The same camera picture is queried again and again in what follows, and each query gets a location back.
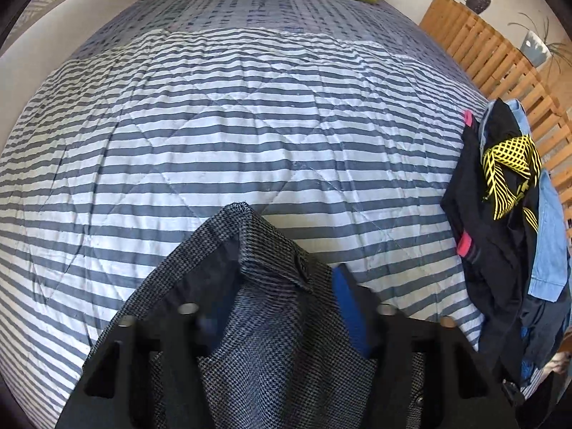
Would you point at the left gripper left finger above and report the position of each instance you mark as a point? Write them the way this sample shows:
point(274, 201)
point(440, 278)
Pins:
point(116, 390)

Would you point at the wooden slatted headboard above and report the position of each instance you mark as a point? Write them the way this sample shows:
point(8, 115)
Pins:
point(499, 70)

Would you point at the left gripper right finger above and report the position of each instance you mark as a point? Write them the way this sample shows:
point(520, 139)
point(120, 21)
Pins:
point(427, 375)

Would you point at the light blue shirt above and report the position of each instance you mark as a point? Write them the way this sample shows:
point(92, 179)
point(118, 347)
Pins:
point(550, 268)

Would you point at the potted plant in blue pot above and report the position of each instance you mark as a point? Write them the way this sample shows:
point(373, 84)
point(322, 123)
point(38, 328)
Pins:
point(537, 48)

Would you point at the dark blue garment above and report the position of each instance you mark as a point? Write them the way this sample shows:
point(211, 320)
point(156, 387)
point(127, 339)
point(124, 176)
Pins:
point(543, 327)

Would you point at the blue white striped quilt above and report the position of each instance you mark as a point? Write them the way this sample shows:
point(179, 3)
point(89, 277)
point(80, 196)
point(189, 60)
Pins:
point(338, 121)

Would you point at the black yellow mesh garment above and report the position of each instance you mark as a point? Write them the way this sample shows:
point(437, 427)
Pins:
point(491, 204)

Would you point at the grey checked button jacket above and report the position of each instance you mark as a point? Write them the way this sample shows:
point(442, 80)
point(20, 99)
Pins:
point(275, 350)

